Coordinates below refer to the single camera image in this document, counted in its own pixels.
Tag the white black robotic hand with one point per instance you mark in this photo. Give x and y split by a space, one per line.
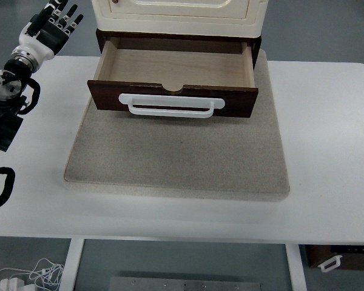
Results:
41 40

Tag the dark wooden drawer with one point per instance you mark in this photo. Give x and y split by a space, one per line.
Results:
174 67

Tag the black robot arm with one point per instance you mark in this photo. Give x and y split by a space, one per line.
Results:
19 92

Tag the cream upper cabinet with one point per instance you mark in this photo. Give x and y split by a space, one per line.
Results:
239 19

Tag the spare brown drawer box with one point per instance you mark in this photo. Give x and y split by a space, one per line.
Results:
330 257

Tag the beige felt pad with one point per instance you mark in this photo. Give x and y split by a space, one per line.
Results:
214 158

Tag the left white table leg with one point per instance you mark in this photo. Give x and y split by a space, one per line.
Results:
72 264

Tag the white table leg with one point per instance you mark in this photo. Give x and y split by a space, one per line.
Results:
296 271
72 264

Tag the white power adapter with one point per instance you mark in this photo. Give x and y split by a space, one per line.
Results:
13 284

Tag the right white table leg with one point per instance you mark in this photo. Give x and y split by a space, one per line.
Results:
296 271

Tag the dark wooden cabinet frame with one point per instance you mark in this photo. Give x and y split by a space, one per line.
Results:
254 43

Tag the white drawer handle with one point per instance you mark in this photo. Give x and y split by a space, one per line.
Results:
171 106

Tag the white spare handle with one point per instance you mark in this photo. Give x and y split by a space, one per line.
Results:
330 264

